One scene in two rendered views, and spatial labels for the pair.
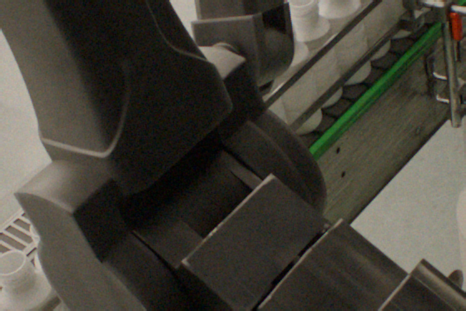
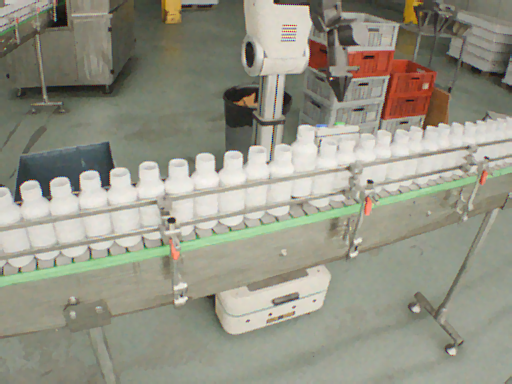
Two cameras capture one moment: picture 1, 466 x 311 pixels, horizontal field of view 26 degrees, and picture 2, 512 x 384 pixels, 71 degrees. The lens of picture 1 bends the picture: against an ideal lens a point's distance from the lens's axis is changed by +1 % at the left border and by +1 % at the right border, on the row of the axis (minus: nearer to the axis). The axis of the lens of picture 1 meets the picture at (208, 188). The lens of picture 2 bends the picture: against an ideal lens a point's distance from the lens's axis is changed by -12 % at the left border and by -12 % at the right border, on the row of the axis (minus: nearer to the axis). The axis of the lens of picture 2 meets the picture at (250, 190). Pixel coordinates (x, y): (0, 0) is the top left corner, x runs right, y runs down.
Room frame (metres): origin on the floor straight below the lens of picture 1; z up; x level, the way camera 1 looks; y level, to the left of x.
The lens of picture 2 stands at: (1.84, -0.03, 1.57)
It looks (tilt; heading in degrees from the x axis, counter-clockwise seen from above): 34 degrees down; 190
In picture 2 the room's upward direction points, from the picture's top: 5 degrees clockwise
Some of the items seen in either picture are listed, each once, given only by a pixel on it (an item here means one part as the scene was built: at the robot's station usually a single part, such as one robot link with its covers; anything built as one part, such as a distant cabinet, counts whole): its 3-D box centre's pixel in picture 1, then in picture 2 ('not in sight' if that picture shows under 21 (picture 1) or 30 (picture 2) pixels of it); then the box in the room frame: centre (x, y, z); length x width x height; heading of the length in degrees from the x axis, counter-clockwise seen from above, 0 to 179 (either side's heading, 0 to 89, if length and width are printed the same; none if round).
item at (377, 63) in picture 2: not in sight; (351, 56); (-1.52, 0.11, 0.78); 0.61 x 0.41 x 0.22; 133
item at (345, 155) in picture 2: not in sight; (341, 167); (0.94, 0.04, 1.08); 0.06 x 0.06 x 0.17
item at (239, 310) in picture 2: not in sight; (256, 250); (0.35, -0.23, 0.24); 0.68 x 0.53 x 0.41; 36
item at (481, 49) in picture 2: not in sight; (490, 44); (-6.07, 2.92, 0.50); 1.23 x 1.05 x 1.00; 124
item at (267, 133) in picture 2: not in sight; (264, 158); (0.35, -0.24, 0.74); 0.11 x 0.11 x 0.40; 36
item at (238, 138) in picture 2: not in sight; (254, 139); (-0.64, -0.47, 0.32); 0.45 x 0.45 x 0.64
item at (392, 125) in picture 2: not in sight; (389, 119); (-2.00, 0.62, 0.11); 0.61 x 0.41 x 0.22; 129
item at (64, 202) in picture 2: not in sight; (67, 217); (1.32, -0.48, 1.08); 0.06 x 0.06 x 0.17
